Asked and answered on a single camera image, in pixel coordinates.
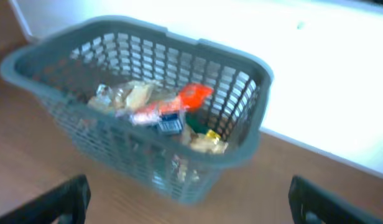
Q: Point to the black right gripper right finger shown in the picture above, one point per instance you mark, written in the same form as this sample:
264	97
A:
310	203

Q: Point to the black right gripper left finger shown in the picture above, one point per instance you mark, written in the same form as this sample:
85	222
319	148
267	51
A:
66	203

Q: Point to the beige yellow snack bag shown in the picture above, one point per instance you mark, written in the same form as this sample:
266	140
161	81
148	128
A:
209	142

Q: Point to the blue tissue box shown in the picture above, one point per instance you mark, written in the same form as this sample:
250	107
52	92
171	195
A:
165	122

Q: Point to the red brown pasta packet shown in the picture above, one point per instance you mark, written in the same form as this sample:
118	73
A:
189	98

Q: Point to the green Nescafe coffee bag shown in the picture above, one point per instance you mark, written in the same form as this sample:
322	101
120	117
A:
195	124

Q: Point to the grey plastic lattice basket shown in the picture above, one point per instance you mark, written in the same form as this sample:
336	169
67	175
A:
64	70

